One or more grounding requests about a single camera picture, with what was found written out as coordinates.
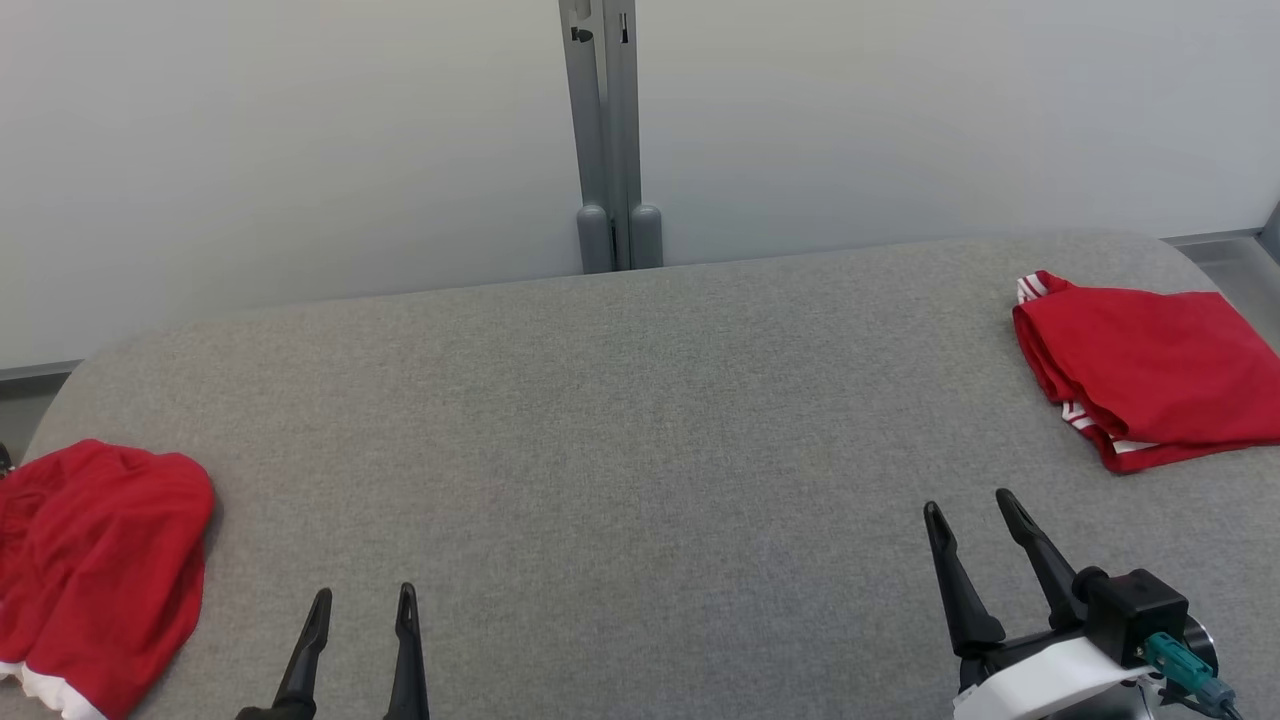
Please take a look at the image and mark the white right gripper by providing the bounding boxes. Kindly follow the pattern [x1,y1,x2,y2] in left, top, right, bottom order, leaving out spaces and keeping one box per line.
[923,488,1151,720]

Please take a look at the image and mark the grey partition post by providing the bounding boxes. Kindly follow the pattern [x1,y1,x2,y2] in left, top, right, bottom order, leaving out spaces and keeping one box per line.
[558,0,613,275]
[605,0,664,271]

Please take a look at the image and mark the red white basketball shorts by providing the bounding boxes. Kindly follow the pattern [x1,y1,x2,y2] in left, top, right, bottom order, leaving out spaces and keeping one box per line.
[0,440,216,720]

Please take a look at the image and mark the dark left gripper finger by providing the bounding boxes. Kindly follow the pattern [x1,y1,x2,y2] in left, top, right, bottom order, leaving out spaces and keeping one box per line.
[385,583,431,720]
[236,588,332,720]

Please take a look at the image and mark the grey fabric sofa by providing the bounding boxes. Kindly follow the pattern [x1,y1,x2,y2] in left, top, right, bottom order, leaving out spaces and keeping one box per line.
[20,232,1280,720]

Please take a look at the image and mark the right camera cable teal plug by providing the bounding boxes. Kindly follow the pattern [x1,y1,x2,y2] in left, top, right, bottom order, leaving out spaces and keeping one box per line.
[1143,632,1246,720]

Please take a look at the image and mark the red basketball jersey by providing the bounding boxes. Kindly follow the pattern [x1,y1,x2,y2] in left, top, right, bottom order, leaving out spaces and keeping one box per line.
[1012,270,1280,476]

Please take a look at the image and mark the grey partition base rail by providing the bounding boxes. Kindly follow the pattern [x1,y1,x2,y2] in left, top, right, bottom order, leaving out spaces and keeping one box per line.
[1160,228,1269,248]
[0,360,83,383]

